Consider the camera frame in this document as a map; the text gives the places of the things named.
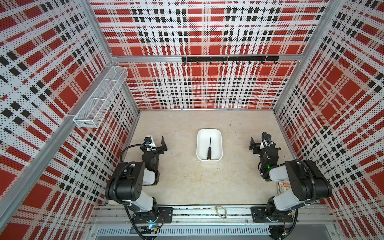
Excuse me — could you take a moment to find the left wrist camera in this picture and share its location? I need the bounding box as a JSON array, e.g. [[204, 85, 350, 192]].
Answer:
[[144, 136, 156, 148]]

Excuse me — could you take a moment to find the white plastic bin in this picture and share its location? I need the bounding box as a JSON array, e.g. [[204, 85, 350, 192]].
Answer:
[[196, 129, 224, 163]]

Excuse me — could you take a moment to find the pack of coloured markers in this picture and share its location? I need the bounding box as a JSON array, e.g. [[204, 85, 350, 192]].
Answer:
[[277, 182, 291, 195]]

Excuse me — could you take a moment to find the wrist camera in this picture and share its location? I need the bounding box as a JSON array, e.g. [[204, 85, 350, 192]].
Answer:
[[144, 136, 156, 148], [262, 132, 273, 149]]

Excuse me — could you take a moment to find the tan rubber band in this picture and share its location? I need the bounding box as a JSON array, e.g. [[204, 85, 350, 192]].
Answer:
[[215, 205, 228, 220]]

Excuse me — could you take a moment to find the black hook rail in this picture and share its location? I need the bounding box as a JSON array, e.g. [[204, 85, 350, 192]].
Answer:
[[181, 56, 280, 63]]

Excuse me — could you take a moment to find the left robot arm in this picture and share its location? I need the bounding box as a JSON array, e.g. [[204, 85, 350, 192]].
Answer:
[[105, 136, 168, 223]]

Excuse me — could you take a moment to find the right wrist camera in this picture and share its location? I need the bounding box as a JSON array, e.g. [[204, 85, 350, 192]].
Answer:
[[262, 132, 273, 149]]

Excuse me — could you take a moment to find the black yellow screwdriver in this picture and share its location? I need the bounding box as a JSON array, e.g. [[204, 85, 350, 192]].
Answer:
[[207, 137, 212, 161]]

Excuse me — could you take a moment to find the white wire mesh shelf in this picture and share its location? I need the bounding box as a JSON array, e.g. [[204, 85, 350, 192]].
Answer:
[[74, 66, 128, 129]]

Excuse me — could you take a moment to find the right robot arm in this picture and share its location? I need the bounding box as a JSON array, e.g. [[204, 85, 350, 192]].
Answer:
[[249, 132, 332, 223]]

